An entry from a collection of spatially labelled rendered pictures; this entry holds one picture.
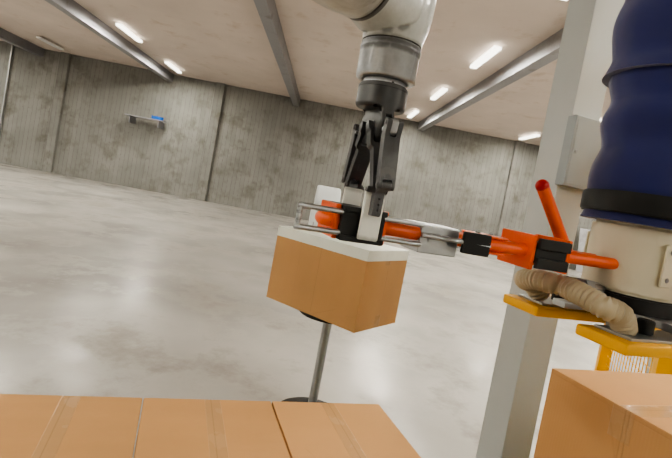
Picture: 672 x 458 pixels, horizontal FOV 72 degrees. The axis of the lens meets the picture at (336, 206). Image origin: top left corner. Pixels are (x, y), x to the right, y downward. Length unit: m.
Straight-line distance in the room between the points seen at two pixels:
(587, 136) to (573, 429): 1.33
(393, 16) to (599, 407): 0.93
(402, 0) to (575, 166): 1.64
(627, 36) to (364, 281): 1.54
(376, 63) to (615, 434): 0.90
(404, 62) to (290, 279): 1.93
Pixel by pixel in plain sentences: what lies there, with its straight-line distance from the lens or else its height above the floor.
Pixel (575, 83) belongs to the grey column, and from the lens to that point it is 2.32.
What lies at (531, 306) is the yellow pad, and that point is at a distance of 1.01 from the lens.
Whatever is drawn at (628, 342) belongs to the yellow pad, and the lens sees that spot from 0.89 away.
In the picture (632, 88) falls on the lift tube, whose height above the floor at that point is 1.57.
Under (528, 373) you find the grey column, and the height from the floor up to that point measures 0.63.
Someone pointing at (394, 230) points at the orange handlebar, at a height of 1.24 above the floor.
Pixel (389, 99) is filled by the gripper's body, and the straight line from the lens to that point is 0.68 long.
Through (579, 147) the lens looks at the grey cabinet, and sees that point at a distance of 2.23.
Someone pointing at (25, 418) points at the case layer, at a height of 0.54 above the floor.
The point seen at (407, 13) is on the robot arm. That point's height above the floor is 1.53.
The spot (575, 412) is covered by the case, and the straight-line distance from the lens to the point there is 1.27.
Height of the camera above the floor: 1.28
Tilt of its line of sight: 2 degrees down
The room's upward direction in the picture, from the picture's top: 11 degrees clockwise
